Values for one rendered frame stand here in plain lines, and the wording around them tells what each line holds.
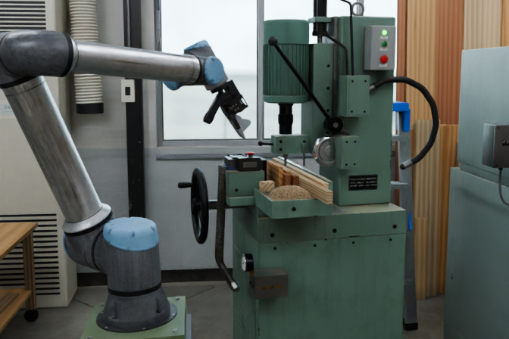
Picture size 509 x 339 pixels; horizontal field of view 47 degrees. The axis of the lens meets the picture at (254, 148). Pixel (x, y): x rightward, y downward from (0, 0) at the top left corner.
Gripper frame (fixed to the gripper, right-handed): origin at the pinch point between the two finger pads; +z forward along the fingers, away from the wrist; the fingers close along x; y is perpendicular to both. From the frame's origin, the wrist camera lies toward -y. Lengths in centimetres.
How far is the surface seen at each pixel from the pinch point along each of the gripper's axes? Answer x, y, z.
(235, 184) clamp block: -3.6, -11.1, 12.6
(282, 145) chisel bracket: 8.2, 13.1, 13.0
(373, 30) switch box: -6, 60, -9
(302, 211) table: -26.7, 1.1, 26.2
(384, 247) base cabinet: -10, 24, 63
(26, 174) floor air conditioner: 130, -93, -17
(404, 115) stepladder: 65, 88, 49
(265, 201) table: -19.2, -6.8, 19.0
